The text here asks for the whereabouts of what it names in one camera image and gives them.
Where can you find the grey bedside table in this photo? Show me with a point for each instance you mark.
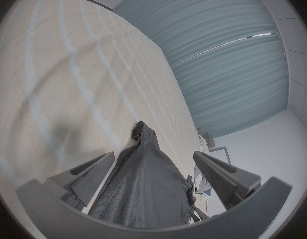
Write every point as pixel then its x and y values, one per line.
pixel 210 140

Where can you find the light grey garment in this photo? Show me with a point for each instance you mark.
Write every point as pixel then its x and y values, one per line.
pixel 202 183

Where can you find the black T-shirt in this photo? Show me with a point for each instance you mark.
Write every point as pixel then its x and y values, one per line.
pixel 148 183

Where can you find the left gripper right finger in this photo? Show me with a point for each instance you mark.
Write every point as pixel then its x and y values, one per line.
pixel 225 180

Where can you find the dark blue garment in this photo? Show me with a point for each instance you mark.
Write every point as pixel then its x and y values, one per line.
pixel 208 192

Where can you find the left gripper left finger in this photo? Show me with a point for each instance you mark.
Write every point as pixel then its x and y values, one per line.
pixel 78 185

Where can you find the white printed pillow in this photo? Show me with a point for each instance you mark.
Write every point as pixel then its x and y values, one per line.
pixel 202 147

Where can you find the bed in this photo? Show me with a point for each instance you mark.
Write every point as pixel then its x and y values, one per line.
pixel 68 71

